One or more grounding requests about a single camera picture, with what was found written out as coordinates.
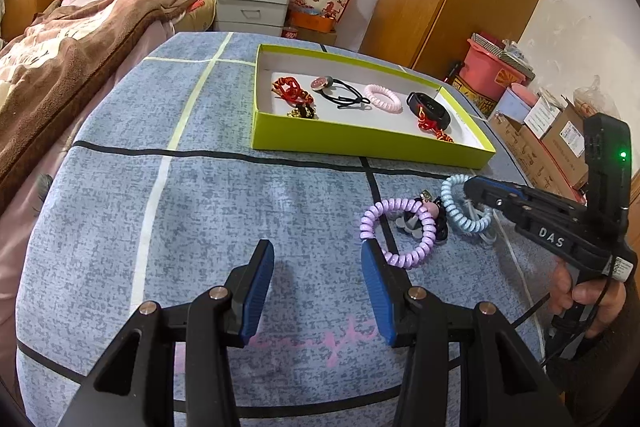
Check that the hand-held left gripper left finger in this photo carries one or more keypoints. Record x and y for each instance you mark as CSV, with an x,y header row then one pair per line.
x,y
255,292

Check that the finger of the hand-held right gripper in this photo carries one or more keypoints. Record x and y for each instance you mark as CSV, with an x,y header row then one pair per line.
x,y
520,214
487,188

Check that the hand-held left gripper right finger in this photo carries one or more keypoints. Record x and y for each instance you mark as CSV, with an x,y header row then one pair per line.
x,y
380,292

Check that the black wristband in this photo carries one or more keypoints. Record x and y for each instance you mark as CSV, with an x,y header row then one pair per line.
x,y
440,117

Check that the green cardboard box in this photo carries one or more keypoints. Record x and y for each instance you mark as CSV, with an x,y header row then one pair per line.
x,y
360,137

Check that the person's right forearm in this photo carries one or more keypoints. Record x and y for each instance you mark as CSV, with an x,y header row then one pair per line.
x,y
605,387

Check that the person's right hand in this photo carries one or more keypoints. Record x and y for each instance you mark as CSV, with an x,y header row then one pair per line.
x,y
592,302

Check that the stack of cardboard boxes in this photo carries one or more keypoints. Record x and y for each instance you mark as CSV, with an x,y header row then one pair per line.
x,y
545,142

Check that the white tin pink lid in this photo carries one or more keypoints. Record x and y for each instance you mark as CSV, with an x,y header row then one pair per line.
x,y
517,104

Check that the yellow patterned box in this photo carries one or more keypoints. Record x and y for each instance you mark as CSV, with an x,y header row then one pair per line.
x,y
475,99

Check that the blue checked tablecloth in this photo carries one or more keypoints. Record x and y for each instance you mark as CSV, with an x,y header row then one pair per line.
x,y
200,217

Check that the pink plastic bucket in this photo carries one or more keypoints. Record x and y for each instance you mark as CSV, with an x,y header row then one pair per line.
x,y
487,69

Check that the pink quilt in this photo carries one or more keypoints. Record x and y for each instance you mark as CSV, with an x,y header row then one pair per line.
x,y
30,207

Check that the orange box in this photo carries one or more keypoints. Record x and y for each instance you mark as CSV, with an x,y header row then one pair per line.
x,y
312,22

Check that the grey drawer nightstand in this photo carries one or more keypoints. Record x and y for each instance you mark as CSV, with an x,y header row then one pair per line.
x,y
252,2

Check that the brown fleece blanket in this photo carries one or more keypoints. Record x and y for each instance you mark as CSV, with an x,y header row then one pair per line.
x,y
75,57

